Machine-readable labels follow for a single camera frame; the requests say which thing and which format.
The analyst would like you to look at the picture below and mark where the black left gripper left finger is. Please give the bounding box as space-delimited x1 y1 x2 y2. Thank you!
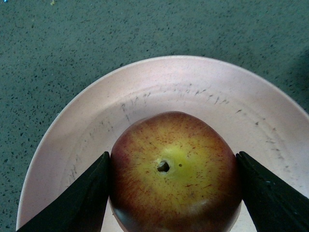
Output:
17 152 110 232

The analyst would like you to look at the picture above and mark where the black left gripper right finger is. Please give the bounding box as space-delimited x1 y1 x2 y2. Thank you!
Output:
236 151 309 232

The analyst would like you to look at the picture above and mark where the red yellow apple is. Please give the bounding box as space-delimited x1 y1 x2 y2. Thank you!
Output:
110 112 242 232

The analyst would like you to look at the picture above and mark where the pink plate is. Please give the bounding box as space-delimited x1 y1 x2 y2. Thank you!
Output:
16 56 309 227

